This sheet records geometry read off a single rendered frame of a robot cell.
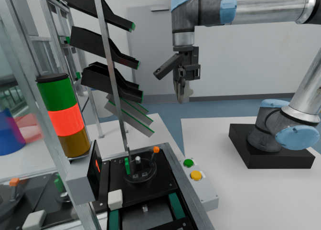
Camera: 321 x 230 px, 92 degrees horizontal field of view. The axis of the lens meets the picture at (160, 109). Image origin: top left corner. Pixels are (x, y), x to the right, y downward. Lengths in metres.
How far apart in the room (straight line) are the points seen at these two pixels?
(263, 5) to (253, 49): 3.38
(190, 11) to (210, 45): 3.25
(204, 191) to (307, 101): 0.46
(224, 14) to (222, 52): 3.31
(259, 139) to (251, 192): 0.25
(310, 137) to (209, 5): 0.55
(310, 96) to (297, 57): 3.90
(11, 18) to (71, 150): 0.22
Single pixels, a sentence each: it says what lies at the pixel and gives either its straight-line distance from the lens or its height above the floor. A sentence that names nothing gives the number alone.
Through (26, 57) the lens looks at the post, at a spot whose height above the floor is 1.45.
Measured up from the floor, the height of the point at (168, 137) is 0.86.
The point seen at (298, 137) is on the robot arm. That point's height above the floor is 1.12.
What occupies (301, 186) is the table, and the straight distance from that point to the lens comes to 0.94.
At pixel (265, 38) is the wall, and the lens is 4.17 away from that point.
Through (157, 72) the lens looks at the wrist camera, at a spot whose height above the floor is 1.36.
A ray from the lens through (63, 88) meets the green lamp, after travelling 0.31.
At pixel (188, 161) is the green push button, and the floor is 0.97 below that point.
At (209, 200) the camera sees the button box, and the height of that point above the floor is 0.96.
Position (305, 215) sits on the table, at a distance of 0.84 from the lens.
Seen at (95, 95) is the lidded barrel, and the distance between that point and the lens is 3.43.
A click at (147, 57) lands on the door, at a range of 3.69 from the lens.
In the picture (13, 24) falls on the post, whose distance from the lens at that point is 0.32.
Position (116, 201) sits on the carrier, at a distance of 0.61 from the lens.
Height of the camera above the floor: 1.46
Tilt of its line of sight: 24 degrees down
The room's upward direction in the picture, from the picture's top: 4 degrees counter-clockwise
